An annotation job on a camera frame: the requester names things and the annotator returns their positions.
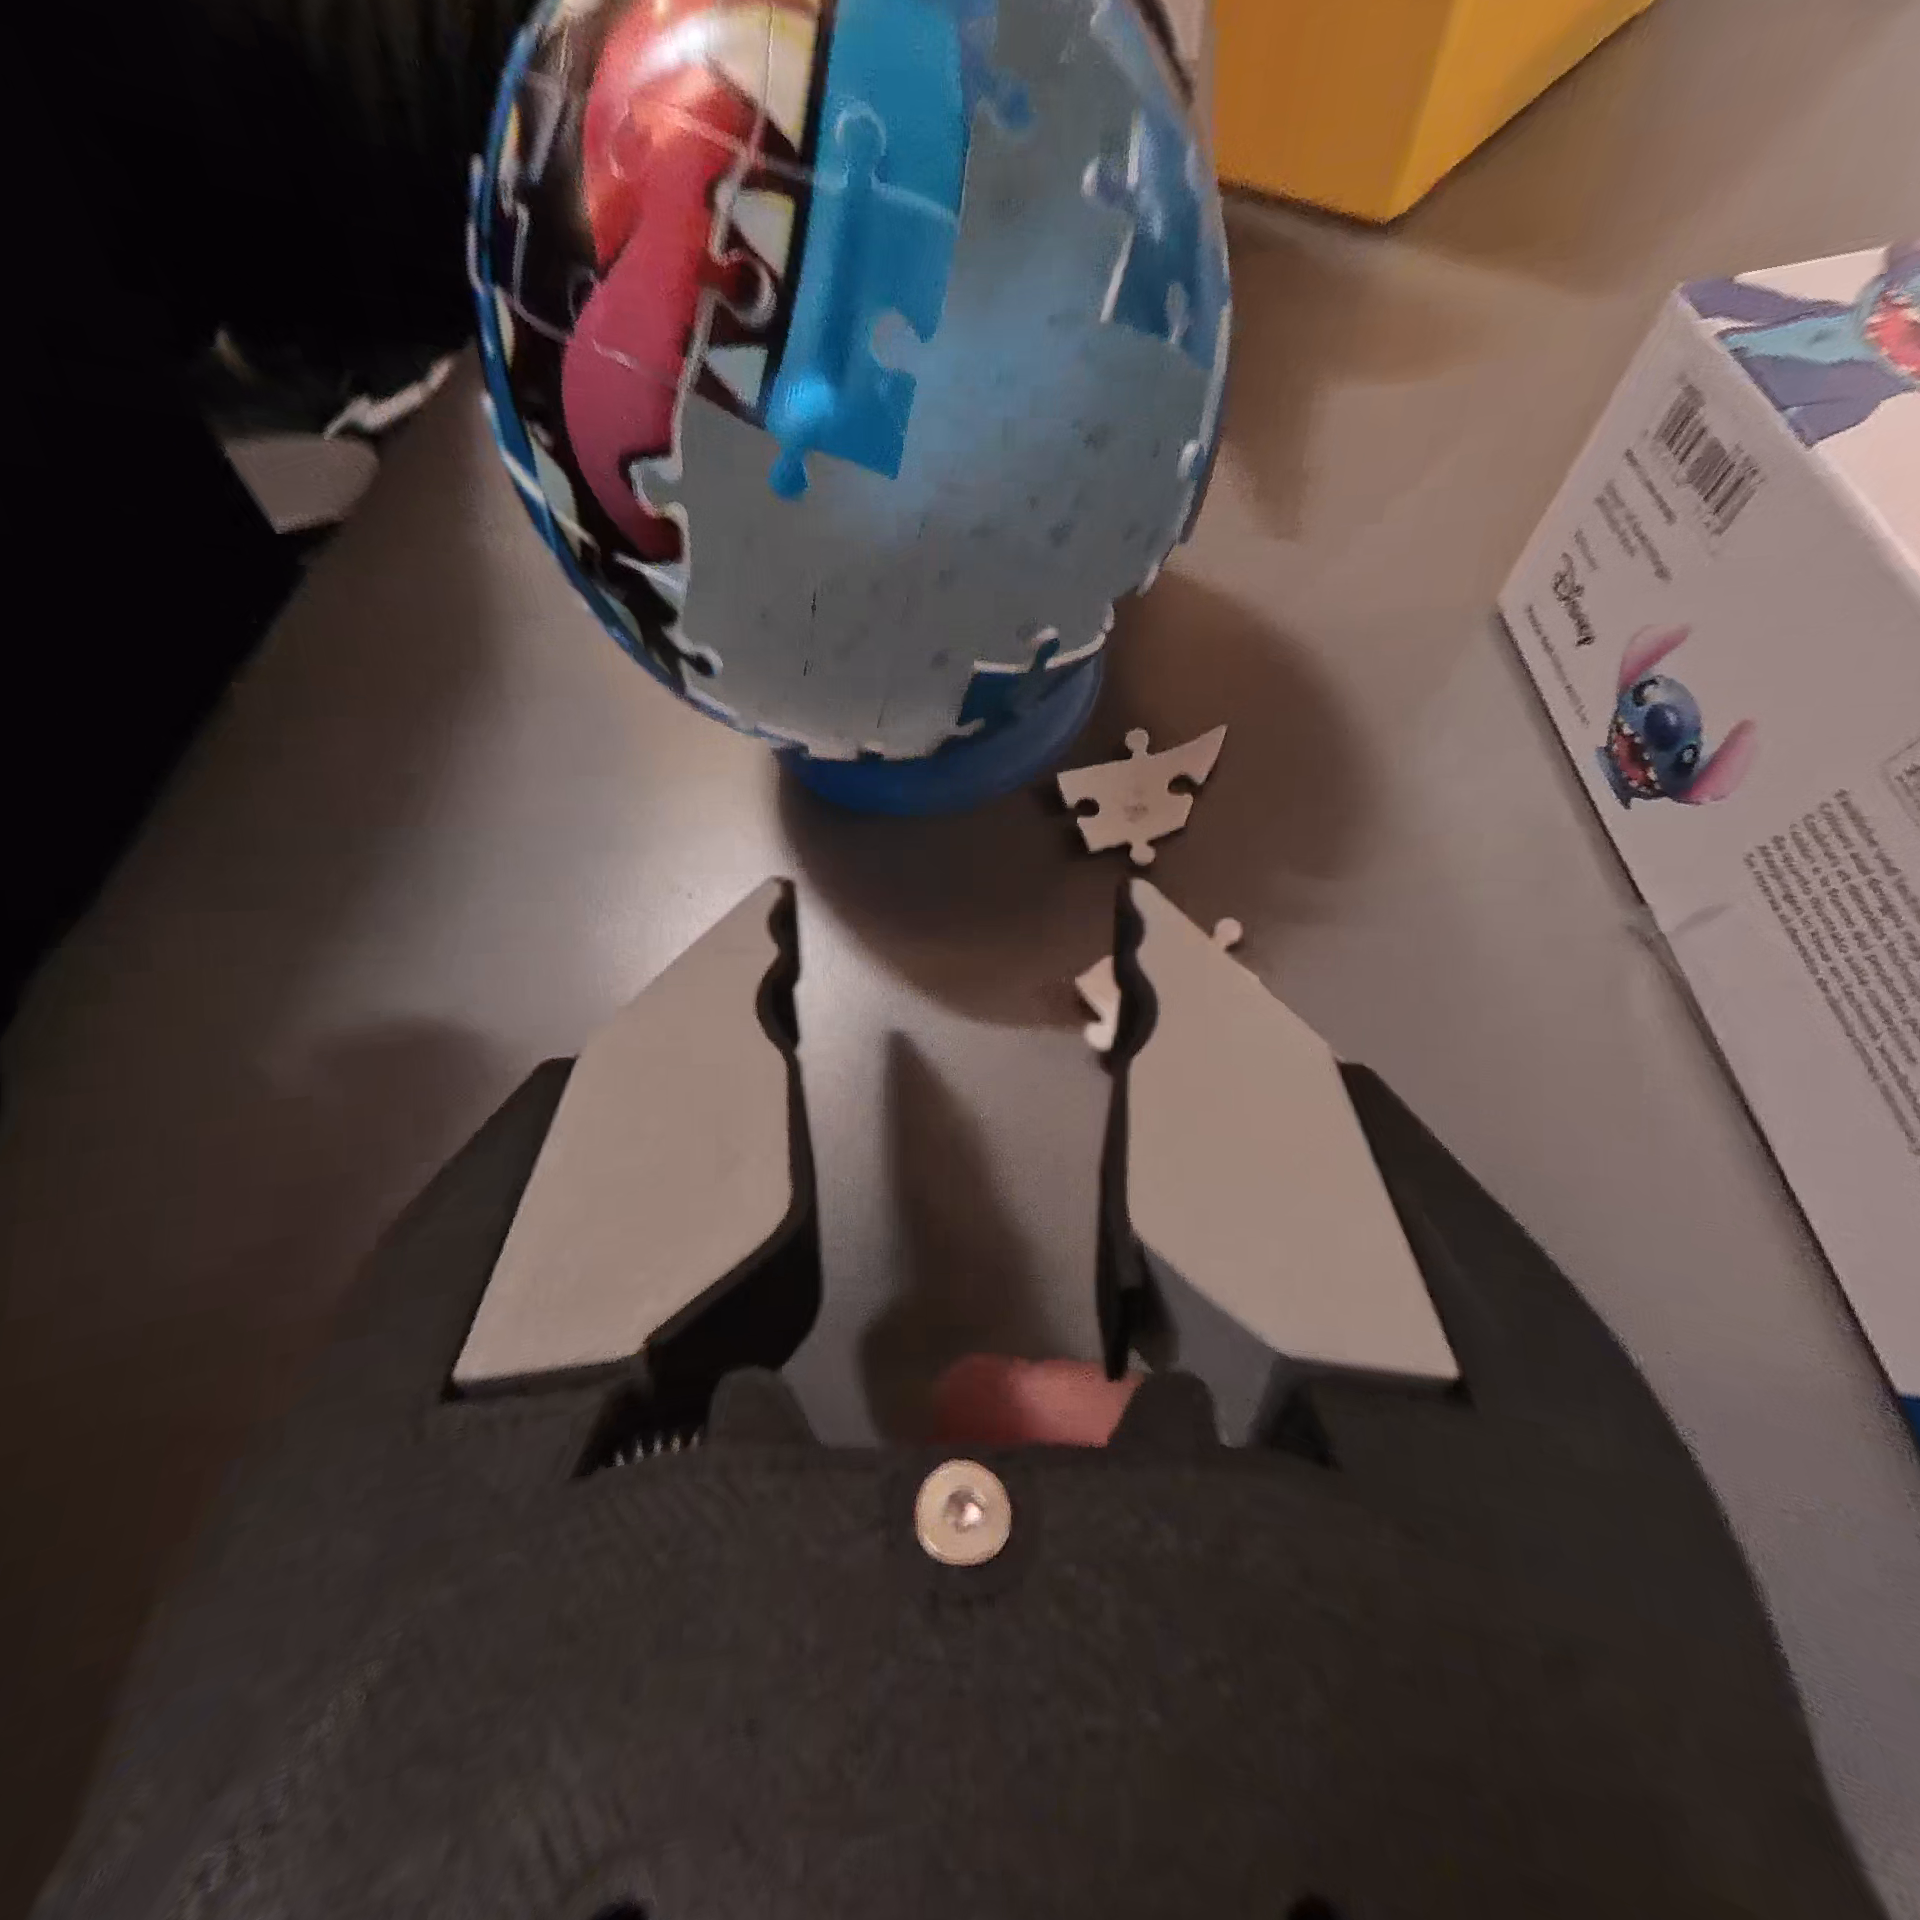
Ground white puzzle piece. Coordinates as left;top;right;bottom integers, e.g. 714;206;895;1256
1074;914;1248;1051
1055;724;1227;866

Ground yellow plastic bin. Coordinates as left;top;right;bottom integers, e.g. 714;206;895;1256
1204;0;1651;231

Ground printed cardboard puzzle box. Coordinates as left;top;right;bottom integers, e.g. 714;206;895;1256
1503;238;1920;1442

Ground person's right hand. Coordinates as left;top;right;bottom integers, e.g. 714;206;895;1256
930;1352;1143;1450

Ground blue puzzle ball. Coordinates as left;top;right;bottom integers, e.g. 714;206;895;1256
469;0;1232;751

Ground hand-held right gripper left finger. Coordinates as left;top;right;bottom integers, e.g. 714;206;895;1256
446;879;826;1390

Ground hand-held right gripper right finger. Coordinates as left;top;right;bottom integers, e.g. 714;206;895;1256
1096;879;1463;1450

